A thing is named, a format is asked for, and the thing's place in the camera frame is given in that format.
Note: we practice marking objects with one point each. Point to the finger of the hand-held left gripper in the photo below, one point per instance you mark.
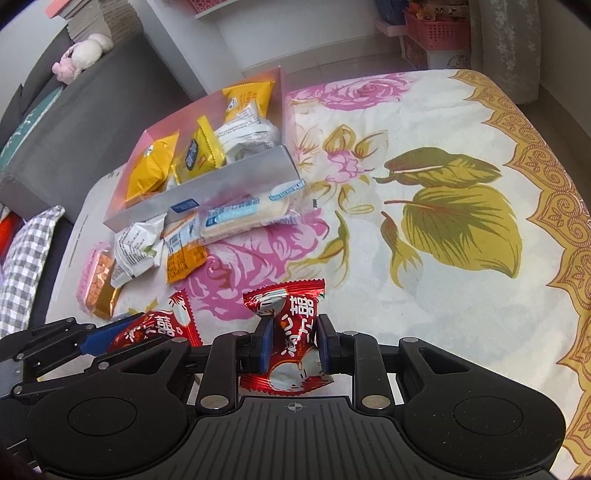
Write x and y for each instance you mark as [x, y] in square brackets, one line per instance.
[99, 339]

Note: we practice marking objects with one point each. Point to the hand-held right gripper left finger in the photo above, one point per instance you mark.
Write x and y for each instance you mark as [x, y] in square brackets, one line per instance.
[264, 344]

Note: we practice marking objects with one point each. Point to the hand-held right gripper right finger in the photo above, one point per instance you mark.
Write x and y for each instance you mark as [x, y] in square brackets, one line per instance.
[325, 344]

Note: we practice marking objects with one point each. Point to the gold snack packet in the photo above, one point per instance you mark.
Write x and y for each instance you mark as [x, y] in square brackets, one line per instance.
[105, 300]

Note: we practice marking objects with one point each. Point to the red candy packet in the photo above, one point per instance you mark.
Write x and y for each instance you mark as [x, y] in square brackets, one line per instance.
[157, 325]
[291, 314]

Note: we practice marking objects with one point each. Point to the pink wafer packet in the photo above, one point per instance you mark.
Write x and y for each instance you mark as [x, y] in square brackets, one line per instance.
[94, 272]

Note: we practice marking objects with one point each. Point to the white snack packet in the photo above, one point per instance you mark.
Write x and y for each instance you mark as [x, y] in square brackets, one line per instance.
[251, 143]
[247, 117]
[136, 244]

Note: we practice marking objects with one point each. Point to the small orange white packet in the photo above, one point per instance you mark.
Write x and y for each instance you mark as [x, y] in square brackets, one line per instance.
[184, 263]

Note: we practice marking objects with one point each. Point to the clear cake packet blue label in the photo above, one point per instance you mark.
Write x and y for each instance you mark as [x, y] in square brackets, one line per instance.
[240, 214]

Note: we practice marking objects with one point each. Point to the pink cardboard box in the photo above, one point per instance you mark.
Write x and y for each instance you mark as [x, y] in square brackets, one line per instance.
[240, 180]

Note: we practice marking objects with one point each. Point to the yellow snack packet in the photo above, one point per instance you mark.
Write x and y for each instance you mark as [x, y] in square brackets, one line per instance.
[150, 166]

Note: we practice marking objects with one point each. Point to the yellow cracker packet blue label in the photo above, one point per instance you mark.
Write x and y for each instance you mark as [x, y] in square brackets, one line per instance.
[196, 154]

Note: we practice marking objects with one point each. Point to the large orange-yellow snack packet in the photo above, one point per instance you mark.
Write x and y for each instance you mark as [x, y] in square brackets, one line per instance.
[251, 94]

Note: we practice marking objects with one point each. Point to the grey checkered pillow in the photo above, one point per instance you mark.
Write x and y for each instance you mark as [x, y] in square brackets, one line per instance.
[27, 258]

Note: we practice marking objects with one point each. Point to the red cloth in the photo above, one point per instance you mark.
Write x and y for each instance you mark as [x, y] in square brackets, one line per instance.
[8, 237]

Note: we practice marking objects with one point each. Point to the teal cushion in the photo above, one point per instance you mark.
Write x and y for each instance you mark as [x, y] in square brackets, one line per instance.
[25, 134]

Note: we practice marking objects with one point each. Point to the grey sofa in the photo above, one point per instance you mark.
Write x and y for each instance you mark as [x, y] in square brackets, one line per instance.
[92, 115]

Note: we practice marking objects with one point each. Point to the floral printed cloth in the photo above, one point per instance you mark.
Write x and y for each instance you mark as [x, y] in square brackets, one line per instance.
[461, 129]

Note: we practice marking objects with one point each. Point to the pink white plush toy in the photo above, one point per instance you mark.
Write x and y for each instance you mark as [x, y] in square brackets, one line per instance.
[87, 53]

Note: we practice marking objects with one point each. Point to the decorated white box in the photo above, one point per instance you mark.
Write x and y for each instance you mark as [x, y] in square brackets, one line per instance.
[415, 53]

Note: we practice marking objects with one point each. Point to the white bookshelf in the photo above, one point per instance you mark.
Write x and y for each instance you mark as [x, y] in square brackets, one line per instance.
[198, 46]

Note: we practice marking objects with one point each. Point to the stack of books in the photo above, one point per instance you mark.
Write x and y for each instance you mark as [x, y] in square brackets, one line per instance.
[92, 21]

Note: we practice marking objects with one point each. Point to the pink tray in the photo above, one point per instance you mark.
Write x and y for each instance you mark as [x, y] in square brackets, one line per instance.
[390, 28]

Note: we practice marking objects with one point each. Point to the pink laundry basket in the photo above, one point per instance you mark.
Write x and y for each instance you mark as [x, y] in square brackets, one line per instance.
[438, 32]

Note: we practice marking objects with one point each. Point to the blue storage box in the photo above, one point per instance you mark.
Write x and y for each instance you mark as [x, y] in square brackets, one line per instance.
[388, 11]

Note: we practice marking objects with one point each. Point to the pink perforated basket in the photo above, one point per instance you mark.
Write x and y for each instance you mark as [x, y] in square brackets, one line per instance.
[207, 5]

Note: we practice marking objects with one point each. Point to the patterned sheer curtain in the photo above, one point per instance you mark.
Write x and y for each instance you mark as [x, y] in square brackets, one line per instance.
[503, 46]

